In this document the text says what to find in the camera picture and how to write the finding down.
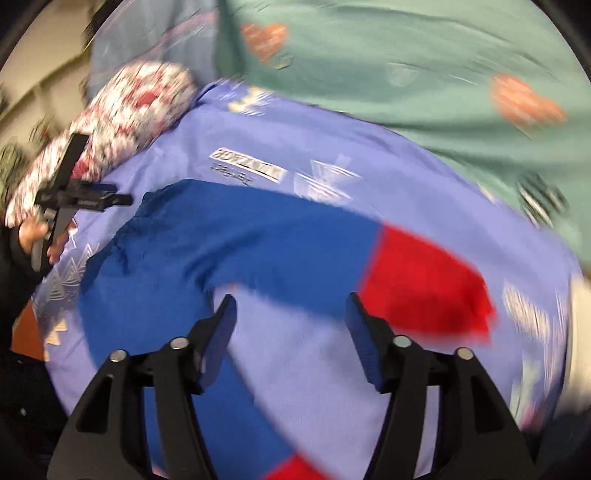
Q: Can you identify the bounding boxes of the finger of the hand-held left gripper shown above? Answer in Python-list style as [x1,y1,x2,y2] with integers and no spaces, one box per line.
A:
[95,184,134,212]

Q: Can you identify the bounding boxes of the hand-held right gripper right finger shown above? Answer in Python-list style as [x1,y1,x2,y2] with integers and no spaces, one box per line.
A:
[346,292,539,480]

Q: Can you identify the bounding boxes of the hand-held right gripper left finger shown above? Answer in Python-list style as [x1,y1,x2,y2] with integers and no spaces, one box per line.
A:
[47,294,238,480]

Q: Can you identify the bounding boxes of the blue and red pants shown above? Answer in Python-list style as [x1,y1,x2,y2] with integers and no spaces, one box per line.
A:
[78,179,498,480]

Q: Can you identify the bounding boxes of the person's left hand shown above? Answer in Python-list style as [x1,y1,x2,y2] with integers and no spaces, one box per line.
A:
[18,217,70,265]

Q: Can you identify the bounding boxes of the lavender printed bed sheet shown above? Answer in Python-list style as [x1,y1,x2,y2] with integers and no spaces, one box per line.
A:
[28,78,583,480]

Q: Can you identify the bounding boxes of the red and white floral pillow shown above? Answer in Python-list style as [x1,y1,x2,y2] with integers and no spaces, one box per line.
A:
[6,62,198,227]

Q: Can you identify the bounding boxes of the blue-grey printed cloth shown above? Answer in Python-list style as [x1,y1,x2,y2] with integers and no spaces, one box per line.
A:
[88,0,221,95]

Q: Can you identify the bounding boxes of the green printed blanket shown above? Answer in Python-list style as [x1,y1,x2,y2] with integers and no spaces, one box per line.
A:
[215,0,591,278]

